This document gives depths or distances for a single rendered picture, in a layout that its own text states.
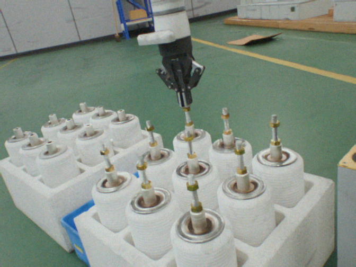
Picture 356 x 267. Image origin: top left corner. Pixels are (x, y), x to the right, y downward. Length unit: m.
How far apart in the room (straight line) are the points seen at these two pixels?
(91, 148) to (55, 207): 0.18
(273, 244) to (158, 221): 0.19
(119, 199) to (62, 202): 0.28
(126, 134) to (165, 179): 0.32
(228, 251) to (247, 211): 0.08
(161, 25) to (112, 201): 0.37
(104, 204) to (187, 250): 0.23
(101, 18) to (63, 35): 0.81
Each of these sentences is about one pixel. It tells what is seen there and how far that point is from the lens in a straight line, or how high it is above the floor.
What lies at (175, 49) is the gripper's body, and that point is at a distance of 0.69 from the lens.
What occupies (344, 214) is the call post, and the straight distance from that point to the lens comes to 0.56.
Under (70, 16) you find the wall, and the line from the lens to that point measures 6.87.
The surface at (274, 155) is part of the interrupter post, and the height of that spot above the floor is 0.26.
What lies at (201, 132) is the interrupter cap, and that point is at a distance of 0.79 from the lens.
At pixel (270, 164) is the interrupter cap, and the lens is 0.63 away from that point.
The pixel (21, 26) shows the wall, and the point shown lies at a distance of 6.99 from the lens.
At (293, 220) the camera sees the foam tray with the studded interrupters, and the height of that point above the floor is 0.18.
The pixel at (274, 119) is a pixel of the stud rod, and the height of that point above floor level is 0.33.
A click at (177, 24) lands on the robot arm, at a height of 0.52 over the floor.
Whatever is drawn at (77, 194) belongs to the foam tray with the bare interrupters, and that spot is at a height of 0.14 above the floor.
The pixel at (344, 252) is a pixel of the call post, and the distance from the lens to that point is 0.61.
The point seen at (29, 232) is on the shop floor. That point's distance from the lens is 1.11.
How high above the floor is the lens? 0.57
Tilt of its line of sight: 23 degrees down
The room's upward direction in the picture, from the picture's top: 11 degrees counter-clockwise
